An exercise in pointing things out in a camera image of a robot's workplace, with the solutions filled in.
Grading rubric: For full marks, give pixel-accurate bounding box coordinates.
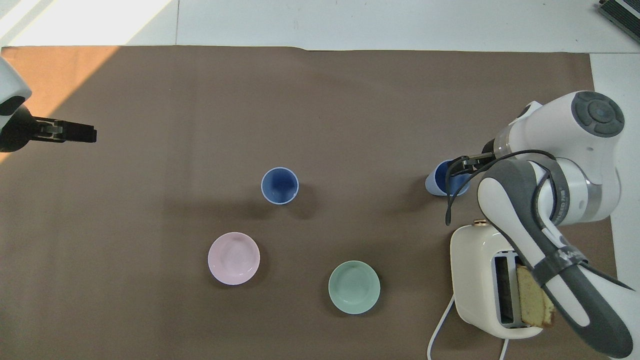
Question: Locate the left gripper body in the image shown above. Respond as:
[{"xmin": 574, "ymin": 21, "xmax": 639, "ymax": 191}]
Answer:
[{"xmin": 0, "ymin": 104, "xmax": 40, "ymax": 154}]

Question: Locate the white power cable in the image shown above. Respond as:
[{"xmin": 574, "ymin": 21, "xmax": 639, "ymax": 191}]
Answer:
[{"xmin": 427, "ymin": 294, "xmax": 510, "ymax": 360}]

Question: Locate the green bowl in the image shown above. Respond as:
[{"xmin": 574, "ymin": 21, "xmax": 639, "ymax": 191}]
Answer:
[{"xmin": 328, "ymin": 260, "xmax": 381, "ymax": 315}]

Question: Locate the bread slice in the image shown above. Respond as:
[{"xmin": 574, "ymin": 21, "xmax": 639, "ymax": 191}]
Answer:
[{"xmin": 516, "ymin": 264, "xmax": 556, "ymax": 329}]

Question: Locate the pink bowl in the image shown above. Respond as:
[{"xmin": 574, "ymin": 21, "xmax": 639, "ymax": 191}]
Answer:
[{"xmin": 207, "ymin": 231, "xmax": 261, "ymax": 286}]

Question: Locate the black cable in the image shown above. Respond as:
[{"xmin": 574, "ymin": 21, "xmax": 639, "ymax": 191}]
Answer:
[{"xmin": 444, "ymin": 149, "xmax": 559, "ymax": 227}]

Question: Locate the blue cup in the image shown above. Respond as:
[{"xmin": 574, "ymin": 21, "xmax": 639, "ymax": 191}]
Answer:
[
  {"xmin": 425, "ymin": 159, "xmax": 472, "ymax": 197},
  {"xmin": 260, "ymin": 166, "xmax": 300, "ymax": 206}
]

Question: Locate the white toaster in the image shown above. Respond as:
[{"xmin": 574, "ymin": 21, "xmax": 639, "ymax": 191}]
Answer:
[{"xmin": 449, "ymin": 219, "xmax": 544, "ymax": 341}]

